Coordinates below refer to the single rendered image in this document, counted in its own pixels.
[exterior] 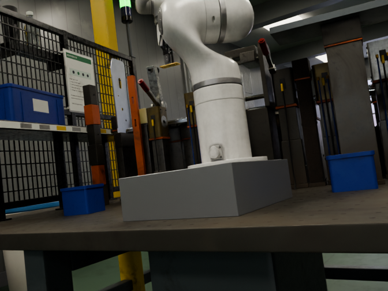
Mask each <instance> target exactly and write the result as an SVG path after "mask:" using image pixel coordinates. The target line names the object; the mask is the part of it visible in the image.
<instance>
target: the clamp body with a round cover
mask: <svg viewBox="0 0 388 291"><path fill-rule="evenodd" d="M311 67H312V69H311V71H312V75H313V80H314V88H315V95H316V97H315V99H316V104H318V105H319V109H320V116H321V121H322V129H323V138H322V139H323V147H324V154H325V158H324V159H325V161H326V167H327V175H328V179H329V180H327V183H328V185H331V180H330V172H329V164H328V160H326V156H330V155H339V154H341V150H340V143H339V138H338V130H337V123H336V118H335V110H334V107H333V104H334V103H333V95H332V90H331V83H330V75H329V67H328V63H327V62H325V63H321V64H316V65H312V66H311Z"/></svg>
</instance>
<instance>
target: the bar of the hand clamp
mask: <svg viewBox="0 0 388 291"><path fill-rule="evenodd" d="M146 68H147V74H148V80H149V84H150V90H151V92H152V93H153V94H154V96H155V97H156V98H157V100H159V103H160V106H162V102H163V96H162V91H161V85H160V81H159V75H158V73H159V68H158V67H157V66H155V65H153V66H149V67H146Z"/></svg>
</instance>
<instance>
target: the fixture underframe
mask: <svg viewBox="0 0 388 291"><path fill-rule="evenodd" d="M127 252H130V251H24V261H25V273H26V280H27V291H74V290H73V279H72V271H74V270H77V269H80V268H83V267H86V266H89V265H92V264H94V263H97V262H101V261H103V260H106V259H109V258H112V257H115V256H118V255H121V254H123V253H127ZM324 271H325V276H326V279H343V280H357V281H383V282H388V266H357V265H333V264H324ZM143 274H144V284H147V283H149V282H151V273H150V269H148V270H146V271H143ZM131 290H133V284H132V280H131V279H124V280H122V281H119V282H117V283H114V284H112V285H110V286H107V287H105V288H103V289H100V290H98V291H131Z"/></svg>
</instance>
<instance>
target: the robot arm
mask: <svg viewBox="0 0 388 291"><path fill-rule="evenodd" d="M135 5H136V10H137V12H138V13H139V14H153V15H154V23H155V25H156V27H157V38H158V45H159V46H160V47H161V49H162V51H163V56H164V61H165V65H167V64H171V63H174V53H176V54H177V55H179V56H180V57H181V58H182V60H183V61H184V62H185V63H186V65H187V67H188V69H189V72H190V75H191V80H192V88H193V97H194V103H195V112H196V121H197V129H198V135H199V144H200V153H201V158H202V163H201V164H197V165H191V166H188V169H189V168H194V167H202V166H209V165H217V164H221V163H229V162H245V161H265V160H267V156H257V157H252V152H251V144H250V139H249V131H248V123H247V115H246V110H245V102H244V93H243V85H242V79H241V73H240V68H239V65H238V63H237V62H236V61H234V60H232V59H231V58H228V57H226V56H224V55H221V54H218V53H216V52H214V51H212V50H211V49H209V48H208V47H206V46H205V44H217V43H233V42H238V41H240V40H242V39H244V38H245V37H246V36H248V35H249V33H250V32H251V30H252V27H253V25H254V11H253V8H252V5H251V3H250V1H249V0H136V1H135Z"/></svg>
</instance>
